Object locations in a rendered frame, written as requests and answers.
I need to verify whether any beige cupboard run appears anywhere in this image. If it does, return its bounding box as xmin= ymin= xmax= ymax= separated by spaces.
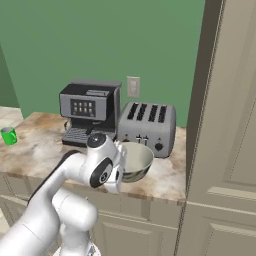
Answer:
xmin=0 ymin=172 xmax=44 ymax=234

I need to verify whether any beige low cupboard door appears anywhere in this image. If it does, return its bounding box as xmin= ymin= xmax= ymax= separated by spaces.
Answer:
xmin=175 ymin=200 xmax=256 ymax=256

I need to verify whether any grey four-slot toaster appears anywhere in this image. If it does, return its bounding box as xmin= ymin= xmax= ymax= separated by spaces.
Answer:
xmin=117 ymin=101 xmax=177 ymax=159

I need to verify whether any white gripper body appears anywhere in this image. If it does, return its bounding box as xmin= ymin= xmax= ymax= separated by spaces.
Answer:
xmin=114 ymin=141 xmax=128 ymax=170

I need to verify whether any white wall socket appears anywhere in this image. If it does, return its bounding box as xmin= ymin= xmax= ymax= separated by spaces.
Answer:
xmin=126 ymin=75 xmax=141 ymax=99

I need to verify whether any beige drawer front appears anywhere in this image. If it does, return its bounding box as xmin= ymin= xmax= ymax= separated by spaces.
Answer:
xmin=87 ymin=191 xmax=184 ymax=232

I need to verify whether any black grey coffee machine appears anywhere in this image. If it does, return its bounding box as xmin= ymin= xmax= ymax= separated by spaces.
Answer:
xmin=58 ymin=78 xmax=123 ymax=148

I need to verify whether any brown tall cupboard side panel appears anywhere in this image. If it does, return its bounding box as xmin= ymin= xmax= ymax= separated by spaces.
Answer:
xmin=184 ymin=0 xmax=225 ymax=201

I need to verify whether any green mug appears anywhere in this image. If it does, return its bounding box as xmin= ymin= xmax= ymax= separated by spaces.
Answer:
xmin=0 ymin=126 xmax=19 ymax=147

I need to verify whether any grey metal bowl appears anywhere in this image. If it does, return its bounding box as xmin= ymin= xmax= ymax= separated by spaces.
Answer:
xmin=120 ymin=141 xmax=155 ymax=184

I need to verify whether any beige tall cupboard door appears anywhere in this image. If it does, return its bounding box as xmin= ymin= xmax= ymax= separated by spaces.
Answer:
xmin=186 ymin=0 xmax=256 ymax=214

